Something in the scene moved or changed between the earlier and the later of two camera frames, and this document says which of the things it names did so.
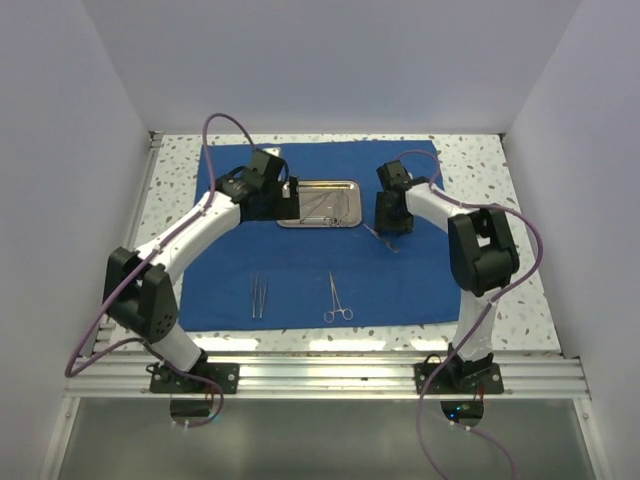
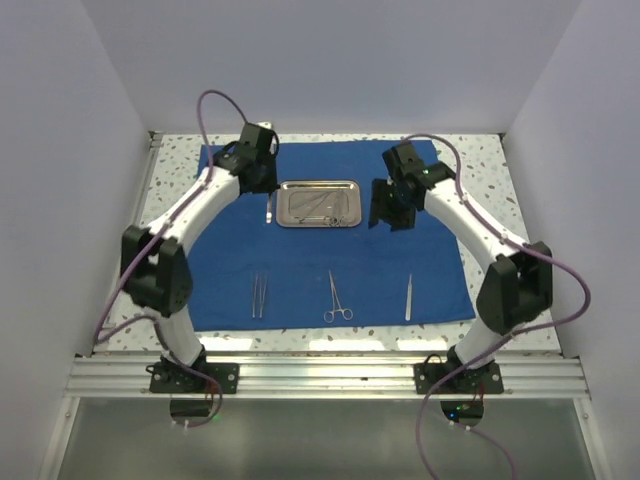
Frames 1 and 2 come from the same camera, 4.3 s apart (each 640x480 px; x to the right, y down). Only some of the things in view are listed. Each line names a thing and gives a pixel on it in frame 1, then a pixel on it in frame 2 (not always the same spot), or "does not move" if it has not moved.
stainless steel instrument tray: x=327 y=204 does not move
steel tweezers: x=261 y=299 does not move
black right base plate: x=460 y=378 does not move
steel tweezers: x=254 y=295 does not move
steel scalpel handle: x=395 y=250 -> x=409 y=301
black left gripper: x=285 y=208 -> x=272 y=184
